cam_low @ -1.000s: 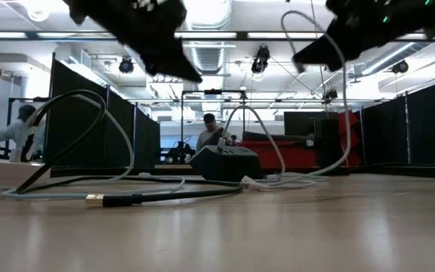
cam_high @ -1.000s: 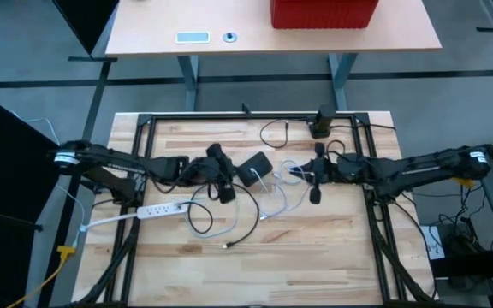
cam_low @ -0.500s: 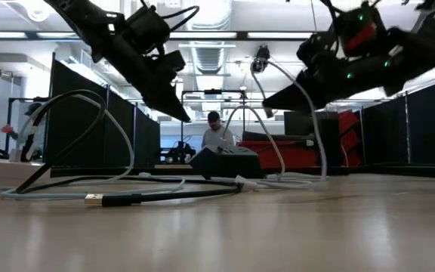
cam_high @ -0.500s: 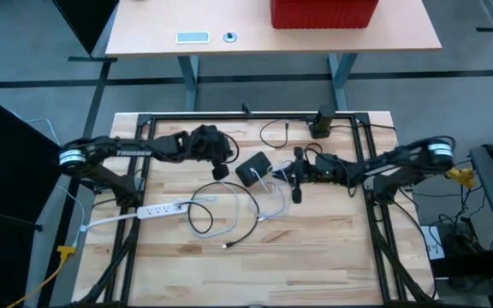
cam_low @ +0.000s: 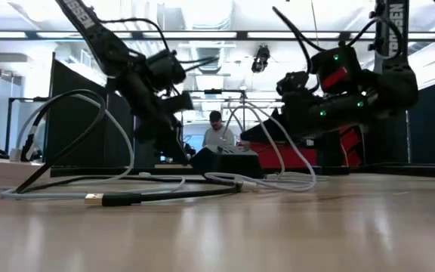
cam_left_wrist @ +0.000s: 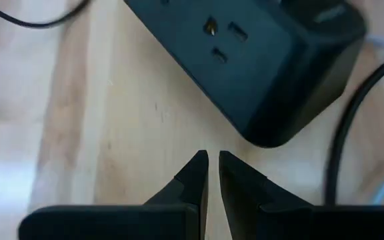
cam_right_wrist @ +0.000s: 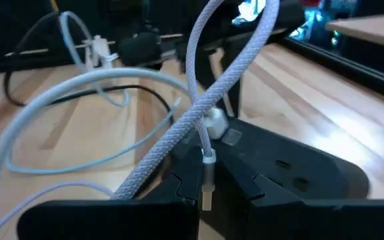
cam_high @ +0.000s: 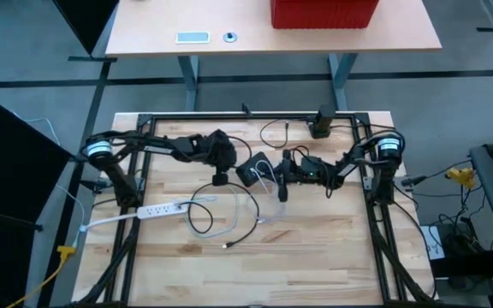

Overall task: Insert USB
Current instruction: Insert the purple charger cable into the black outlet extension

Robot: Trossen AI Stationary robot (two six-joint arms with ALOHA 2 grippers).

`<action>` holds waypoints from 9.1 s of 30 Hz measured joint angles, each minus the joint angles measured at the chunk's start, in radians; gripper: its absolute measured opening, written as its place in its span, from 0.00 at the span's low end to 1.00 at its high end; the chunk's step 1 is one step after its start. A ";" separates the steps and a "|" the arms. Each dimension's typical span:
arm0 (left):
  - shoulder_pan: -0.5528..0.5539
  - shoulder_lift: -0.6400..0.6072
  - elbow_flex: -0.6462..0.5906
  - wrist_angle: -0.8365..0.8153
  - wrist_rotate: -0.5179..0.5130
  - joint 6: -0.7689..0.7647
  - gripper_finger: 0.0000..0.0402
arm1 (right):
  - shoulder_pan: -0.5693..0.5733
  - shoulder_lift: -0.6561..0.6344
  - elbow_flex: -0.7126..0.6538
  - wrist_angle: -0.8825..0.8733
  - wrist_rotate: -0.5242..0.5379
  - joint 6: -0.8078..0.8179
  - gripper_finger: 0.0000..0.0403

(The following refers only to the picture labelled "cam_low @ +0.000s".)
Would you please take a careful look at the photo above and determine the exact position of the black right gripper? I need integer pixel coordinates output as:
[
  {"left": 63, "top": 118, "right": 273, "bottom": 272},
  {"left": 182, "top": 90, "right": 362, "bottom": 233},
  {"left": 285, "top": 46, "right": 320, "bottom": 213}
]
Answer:
[{"left": 239, "top": 92, "right": 355, "bottom": 144}]

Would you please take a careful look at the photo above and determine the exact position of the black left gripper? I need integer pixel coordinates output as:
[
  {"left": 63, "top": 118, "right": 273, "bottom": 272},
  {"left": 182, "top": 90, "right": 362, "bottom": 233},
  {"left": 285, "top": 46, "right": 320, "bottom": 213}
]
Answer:
[{"left": 115, "top": 71, "right": 189, "bottom": 165}]

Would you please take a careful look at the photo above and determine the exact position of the black USB charger box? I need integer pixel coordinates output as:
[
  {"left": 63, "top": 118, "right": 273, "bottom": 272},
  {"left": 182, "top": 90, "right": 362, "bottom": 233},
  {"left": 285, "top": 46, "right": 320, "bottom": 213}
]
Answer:
[{"left": 190, "top": 144, "right": 264, "bottom": 180}]

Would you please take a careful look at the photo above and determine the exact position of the black tower power strip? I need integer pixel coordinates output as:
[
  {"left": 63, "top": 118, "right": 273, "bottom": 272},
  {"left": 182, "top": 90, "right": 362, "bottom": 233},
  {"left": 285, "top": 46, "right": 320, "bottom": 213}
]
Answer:
[{"left": 313, "top": 130, "right": 342, "bottom": 169}]

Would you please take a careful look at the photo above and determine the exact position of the white USB cable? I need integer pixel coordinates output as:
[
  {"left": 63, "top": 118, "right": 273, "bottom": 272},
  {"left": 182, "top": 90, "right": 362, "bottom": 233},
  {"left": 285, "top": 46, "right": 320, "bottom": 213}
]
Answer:
[
  {"left": 221, "top": 101, "right": 318, "bottom": 193},
  {"left": 203, "top": 172, "right": 248, "bottom": 190}
]

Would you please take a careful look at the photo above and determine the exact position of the thick black USB cable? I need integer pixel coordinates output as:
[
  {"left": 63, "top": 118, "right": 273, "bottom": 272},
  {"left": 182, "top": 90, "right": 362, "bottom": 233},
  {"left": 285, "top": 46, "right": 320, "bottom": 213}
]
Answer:
[{"left": 13, "top": 89, "right": 243, "bottom": 208}]

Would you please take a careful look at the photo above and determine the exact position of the pale grey braided USB cable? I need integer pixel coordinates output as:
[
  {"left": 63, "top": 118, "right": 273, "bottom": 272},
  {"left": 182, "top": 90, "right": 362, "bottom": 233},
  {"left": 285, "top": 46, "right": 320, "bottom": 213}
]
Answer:
[{"left": 0, "top": 93, "right": 187, "bottom": 201}]

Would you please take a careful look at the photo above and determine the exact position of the light wood desk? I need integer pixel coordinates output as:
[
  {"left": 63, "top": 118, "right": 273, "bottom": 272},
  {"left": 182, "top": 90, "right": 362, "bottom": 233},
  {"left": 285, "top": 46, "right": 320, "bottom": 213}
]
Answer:
[{"left": 154, "top": 162, "right": 192, "bottom": 170}]

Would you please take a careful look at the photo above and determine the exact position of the red storage bin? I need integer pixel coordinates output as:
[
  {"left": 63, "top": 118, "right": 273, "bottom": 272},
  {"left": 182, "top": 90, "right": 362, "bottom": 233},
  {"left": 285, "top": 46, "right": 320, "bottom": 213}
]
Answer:
[{"left": 249, "top": 141, "right": 319, "bottom": 170}]

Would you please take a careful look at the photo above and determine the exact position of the person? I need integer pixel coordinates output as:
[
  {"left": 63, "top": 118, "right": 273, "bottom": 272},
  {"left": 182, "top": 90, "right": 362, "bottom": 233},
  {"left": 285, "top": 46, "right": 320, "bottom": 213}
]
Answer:
[{"left": 202, "top": 110, "right": 236, "bottom": 148}]

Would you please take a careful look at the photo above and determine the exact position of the red bin rack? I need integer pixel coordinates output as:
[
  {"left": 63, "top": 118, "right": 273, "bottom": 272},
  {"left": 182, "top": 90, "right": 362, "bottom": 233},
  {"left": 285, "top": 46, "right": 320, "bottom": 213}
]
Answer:
[{"left": 340, "top": 126, "right": 364, "bottom": 168}]

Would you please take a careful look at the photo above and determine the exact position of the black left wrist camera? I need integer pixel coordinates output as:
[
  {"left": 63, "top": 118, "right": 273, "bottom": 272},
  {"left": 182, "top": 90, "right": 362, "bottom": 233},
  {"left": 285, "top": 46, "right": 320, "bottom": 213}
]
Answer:
[{"left": 162, "top": 92, "right": 195, "bottom": 113}]

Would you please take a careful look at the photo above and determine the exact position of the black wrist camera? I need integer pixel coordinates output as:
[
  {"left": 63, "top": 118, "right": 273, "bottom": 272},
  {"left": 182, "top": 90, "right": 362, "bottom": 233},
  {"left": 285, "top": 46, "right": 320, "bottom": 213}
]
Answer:
[
  {"left": 276, "top": 70, "right": 312, "bottom": 96},
  {"left": 162, "top": 92, "right": 195, "bottom": 113}
]

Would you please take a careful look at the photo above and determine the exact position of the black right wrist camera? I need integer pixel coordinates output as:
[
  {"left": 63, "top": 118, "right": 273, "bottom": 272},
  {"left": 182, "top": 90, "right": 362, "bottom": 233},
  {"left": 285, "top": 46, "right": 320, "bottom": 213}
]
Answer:
[{"left": 276, "top": 70, "right": 312, "bottom": 96}]

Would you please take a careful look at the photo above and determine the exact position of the black background rig frame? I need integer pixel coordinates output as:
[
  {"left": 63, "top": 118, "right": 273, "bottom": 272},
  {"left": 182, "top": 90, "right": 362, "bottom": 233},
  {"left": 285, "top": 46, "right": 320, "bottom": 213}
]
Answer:
[
  {"left": 5, "top": 97, "right": 51, "bottom": 159},
  {"left": 193, "top": 89, "right": 247, "bottom": 125}
]

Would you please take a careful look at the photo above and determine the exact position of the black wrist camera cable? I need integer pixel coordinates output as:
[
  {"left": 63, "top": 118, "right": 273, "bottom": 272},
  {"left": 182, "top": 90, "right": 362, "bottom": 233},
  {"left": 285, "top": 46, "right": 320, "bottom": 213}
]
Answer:
[{"left": 271, "top": 5, "right": 326, "bottom": 75}]

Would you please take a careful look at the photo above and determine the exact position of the black table frame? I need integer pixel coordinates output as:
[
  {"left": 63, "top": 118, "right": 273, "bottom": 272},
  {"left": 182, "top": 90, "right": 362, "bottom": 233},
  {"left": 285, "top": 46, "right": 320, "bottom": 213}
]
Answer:
[{"left": 50, "top": 164, "right": 435, "bottom": 180}]

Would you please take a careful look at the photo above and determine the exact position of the black overhead frame beam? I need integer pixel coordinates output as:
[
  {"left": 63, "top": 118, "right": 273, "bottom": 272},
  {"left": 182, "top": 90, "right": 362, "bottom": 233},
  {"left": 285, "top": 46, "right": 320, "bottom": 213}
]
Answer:
[{"left": 0, "top": 30, "right": 435, "bottom": 42}]

